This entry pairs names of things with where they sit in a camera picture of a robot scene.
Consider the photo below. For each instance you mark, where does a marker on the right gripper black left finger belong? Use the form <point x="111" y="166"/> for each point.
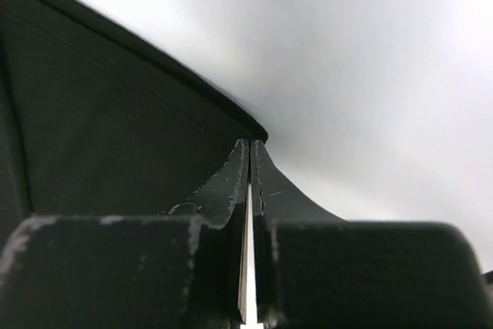
<point x="178" y="270"/>

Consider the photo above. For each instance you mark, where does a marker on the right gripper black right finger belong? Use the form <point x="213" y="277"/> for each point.
<point x="316" y="270"/>

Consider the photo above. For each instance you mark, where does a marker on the black tank top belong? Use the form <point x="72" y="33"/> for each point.
<point x="95" y="121"/>

